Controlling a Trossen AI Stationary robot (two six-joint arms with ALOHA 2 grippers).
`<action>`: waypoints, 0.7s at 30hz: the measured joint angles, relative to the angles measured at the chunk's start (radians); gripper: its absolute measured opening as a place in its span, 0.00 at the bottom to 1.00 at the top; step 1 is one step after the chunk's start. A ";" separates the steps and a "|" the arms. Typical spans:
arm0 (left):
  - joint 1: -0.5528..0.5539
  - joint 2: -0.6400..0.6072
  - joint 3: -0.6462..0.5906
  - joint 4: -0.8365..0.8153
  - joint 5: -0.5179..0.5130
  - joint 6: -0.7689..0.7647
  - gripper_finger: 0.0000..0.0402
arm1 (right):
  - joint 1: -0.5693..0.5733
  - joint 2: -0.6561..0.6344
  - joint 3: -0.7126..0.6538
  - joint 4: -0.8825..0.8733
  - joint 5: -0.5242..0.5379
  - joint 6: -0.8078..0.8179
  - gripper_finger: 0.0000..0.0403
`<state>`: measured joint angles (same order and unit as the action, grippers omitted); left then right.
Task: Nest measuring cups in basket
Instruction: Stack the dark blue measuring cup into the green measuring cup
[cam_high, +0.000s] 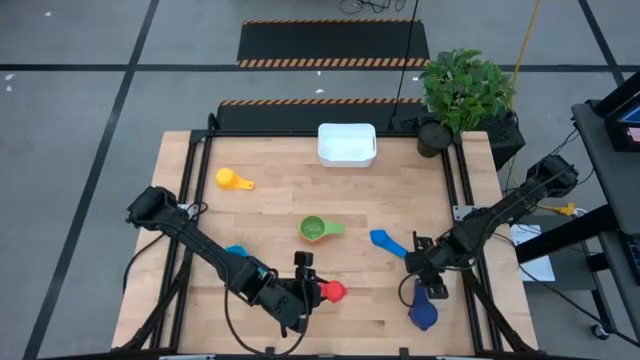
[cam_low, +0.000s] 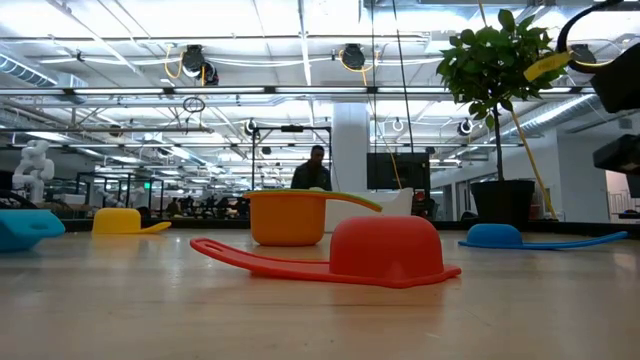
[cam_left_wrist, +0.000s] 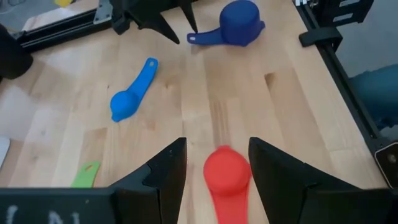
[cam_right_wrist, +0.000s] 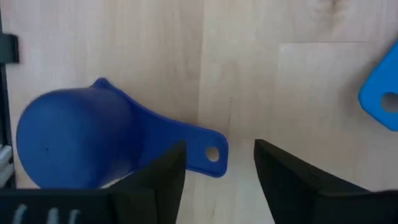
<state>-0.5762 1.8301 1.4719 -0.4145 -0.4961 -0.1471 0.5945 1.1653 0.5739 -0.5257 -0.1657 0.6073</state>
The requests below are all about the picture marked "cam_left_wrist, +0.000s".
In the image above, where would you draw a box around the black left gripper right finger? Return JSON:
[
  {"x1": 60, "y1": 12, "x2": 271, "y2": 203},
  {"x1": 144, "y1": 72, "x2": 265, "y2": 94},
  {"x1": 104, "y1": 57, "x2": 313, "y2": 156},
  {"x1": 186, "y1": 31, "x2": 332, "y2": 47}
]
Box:
[{"x1": 248, "y1": 136, "x2": 398, "y2": 224}]

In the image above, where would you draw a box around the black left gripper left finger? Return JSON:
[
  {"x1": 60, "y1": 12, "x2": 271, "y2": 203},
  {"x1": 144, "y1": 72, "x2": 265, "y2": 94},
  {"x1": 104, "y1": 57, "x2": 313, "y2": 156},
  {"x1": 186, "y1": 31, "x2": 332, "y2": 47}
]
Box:
[{"x1": 0, "y1": 136, "x2": 188, "y2": 224}]

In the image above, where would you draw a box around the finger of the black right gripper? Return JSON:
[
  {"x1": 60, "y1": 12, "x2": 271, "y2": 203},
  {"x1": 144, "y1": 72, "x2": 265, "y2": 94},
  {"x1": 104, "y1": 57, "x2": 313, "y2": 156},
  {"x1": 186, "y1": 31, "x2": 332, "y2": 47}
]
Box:
[
  {"x1": 136, "y1": 12, "x2": 181, "y2": 45},
  {"x1": 180, "y1": 0, "x2": 199, "y2": 34}
]

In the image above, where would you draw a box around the dark blue measuring cup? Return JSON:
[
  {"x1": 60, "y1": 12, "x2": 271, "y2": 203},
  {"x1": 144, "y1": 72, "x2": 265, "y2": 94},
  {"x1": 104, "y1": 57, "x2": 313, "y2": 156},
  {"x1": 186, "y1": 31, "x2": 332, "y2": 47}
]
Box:
[{"x1": 186, "y1": 0, "x2": 266, "y2": 47}]

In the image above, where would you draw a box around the green measuring cup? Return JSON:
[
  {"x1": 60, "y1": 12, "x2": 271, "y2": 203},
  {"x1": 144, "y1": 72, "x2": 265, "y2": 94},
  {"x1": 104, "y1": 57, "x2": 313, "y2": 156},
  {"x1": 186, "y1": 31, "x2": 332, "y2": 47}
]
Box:
[{"x1": 70, "y1": 161, "x2": 101, "y2": 189}]

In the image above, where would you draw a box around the red measuring cup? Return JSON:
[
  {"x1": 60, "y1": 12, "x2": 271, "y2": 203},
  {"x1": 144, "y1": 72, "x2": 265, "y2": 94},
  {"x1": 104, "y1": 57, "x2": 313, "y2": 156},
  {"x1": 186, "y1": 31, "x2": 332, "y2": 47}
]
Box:
[{"x1": 203, "y1": 145, "x2": 252, "y2": 224}]

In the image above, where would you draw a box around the small blue measuring cup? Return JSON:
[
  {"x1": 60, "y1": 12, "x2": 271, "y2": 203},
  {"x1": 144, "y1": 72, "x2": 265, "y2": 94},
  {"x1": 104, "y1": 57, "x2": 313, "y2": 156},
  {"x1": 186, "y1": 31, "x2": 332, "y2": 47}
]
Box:
[{"x1": 109, "y1": 57, "x2": 159, "y2": 123}]

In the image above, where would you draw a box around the white plastic basket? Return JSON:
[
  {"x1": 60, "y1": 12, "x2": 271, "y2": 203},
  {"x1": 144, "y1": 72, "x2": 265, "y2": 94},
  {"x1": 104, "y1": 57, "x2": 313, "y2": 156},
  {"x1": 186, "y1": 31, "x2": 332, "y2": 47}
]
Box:
[{"x1": 0, "y1": 136, "x2": 11, "y2": 169}]

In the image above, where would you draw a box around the black plant pot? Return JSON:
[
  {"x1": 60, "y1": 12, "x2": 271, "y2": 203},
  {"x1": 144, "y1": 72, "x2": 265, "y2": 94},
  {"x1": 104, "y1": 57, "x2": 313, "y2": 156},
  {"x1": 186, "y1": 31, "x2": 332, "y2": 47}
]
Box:
[{"x1": 0, "y1": 23, "x2": 34, "y2": 80}]

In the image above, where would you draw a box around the person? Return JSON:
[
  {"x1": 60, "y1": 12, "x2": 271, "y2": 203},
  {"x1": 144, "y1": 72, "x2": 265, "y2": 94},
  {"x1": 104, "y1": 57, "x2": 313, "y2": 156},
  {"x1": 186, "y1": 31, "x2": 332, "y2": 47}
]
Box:
[{"x1": 348, "y1": 63, "x2": 398, "y2": 130}]

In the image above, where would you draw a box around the black aluminium table frame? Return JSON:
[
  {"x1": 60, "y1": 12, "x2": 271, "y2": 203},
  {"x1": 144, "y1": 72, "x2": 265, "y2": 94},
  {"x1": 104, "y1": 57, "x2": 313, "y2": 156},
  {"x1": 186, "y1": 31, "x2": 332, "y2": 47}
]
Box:
[{"x1": 12, "y1": 0, "x2": 398, "y2": 189}]

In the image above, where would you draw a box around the black silver camera box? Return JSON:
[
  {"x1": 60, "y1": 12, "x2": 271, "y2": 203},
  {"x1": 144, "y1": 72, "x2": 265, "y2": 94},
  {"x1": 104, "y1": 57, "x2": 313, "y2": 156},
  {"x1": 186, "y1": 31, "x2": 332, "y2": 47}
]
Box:
[{"x1": 374, "y1": 142, "x2": 398, "y2": 190}]

